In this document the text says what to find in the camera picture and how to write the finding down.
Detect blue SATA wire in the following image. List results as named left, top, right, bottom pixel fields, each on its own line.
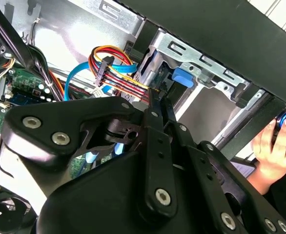
left=64, top=60, right=139, bottom=102

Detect multicoloured disk power wire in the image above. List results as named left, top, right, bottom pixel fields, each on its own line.
left=88, top=45, right=164, bottom=103

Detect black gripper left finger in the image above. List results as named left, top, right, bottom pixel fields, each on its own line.
left=0, top=87, right=179, bottom=219

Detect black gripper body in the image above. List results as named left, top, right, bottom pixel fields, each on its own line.
left=37, top=116, right=214, bottom=234

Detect person's hand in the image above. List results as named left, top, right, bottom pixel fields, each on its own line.
left=251, top=95, right=286, bottom=175

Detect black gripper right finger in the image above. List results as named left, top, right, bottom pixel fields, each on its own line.
left=160, top=95, right=286, bottom=234

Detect hard disk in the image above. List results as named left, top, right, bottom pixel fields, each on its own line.
left=155, top=67, right=195, bottom=98

